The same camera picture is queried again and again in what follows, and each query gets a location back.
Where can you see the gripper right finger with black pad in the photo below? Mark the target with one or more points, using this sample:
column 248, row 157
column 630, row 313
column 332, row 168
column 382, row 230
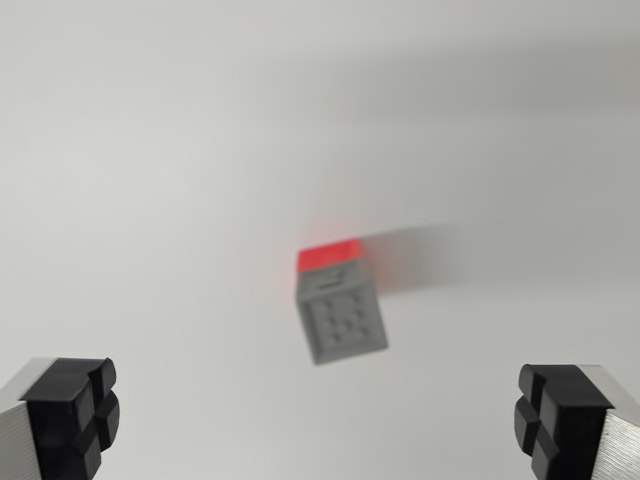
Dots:
column 575, row 425

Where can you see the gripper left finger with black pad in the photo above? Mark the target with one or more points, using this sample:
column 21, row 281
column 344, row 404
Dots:
column 55, row 420

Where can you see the grey studded cube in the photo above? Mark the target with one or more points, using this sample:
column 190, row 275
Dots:
column 340, row 320

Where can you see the red studded cube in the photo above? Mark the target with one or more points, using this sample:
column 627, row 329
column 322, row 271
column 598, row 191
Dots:
column 328, row 255

